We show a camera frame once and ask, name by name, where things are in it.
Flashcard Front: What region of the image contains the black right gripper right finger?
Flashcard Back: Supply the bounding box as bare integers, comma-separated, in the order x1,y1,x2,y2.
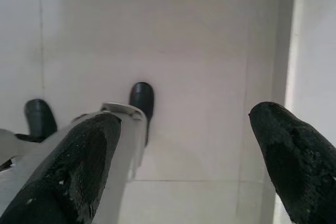
248,101,336,224

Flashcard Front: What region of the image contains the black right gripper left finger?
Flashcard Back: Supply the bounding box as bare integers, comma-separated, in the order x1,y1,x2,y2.
0,112,123,224

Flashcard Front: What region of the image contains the black left robot foot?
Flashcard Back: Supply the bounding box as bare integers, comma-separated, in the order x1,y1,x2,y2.
23,99,58,143

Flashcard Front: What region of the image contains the black robot foot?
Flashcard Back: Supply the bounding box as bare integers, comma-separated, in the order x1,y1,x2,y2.
23,99,58,143
129,81,155,146

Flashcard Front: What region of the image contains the silver left robot leg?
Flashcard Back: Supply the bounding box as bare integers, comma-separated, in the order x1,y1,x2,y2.
0,128,26,163

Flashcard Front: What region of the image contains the silver robot leg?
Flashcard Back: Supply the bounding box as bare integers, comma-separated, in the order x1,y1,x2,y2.
0,101,149,185
0,128,26,163

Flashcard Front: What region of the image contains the silver right robot leg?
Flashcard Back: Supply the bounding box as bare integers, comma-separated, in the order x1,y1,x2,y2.
0,101,149,185

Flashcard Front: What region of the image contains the black right robot foot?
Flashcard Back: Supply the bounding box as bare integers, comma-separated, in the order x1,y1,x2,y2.
129,81,155,146

